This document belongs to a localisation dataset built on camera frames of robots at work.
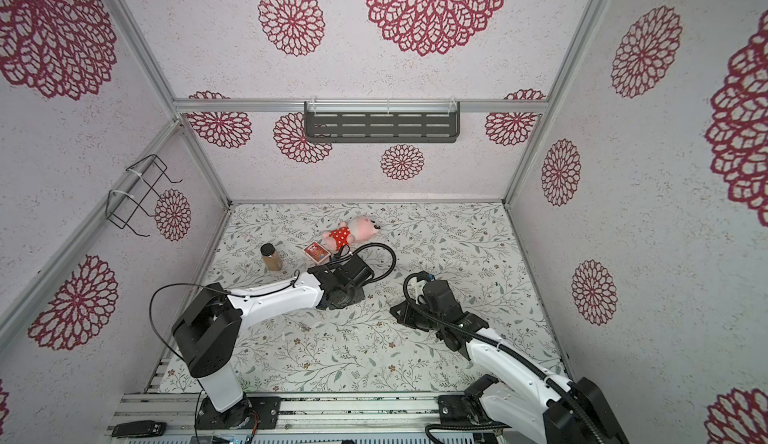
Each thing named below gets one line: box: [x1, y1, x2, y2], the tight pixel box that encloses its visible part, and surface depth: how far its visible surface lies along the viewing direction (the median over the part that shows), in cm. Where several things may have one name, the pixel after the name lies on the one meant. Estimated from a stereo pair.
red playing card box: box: [303, 241, 331, 265], surface depth 105 cm
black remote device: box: [112, 420, 167, 438], surface depth 71 cm
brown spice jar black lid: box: [260, 243, 283, 272], surface depth 97 cm
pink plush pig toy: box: [322, 216, 380, 251], surface depth 105 cm
